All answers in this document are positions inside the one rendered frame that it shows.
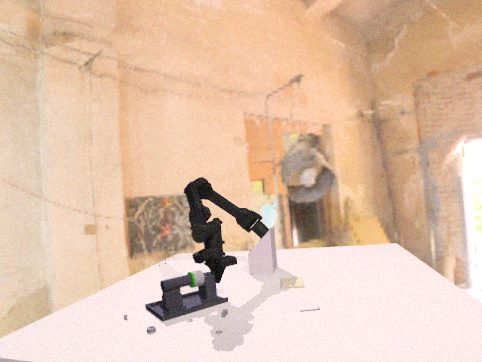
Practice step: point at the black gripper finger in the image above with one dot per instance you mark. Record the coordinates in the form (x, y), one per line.
(208, 265)
(218, 271)

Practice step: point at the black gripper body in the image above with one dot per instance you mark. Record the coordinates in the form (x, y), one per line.
(218, 249)

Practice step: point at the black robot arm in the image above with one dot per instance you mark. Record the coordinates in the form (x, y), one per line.
(200, 214)

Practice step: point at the green spacer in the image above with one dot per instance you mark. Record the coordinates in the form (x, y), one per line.
(194, 280)

